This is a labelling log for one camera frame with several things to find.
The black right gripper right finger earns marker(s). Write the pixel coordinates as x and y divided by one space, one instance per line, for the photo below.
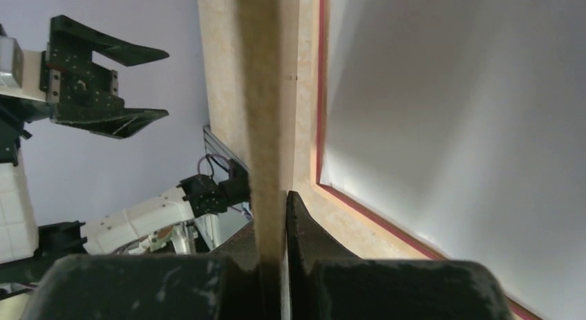
328 281

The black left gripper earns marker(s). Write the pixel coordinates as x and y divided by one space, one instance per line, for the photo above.
84 95

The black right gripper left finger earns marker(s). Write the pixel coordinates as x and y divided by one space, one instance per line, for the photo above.
221 284

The pink wooden picture frame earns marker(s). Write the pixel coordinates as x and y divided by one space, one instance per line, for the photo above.
320 125

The landscape beach photo print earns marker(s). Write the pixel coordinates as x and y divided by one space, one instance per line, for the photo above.
538 69

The aluminium front rail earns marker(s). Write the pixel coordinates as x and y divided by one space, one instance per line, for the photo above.
215 145

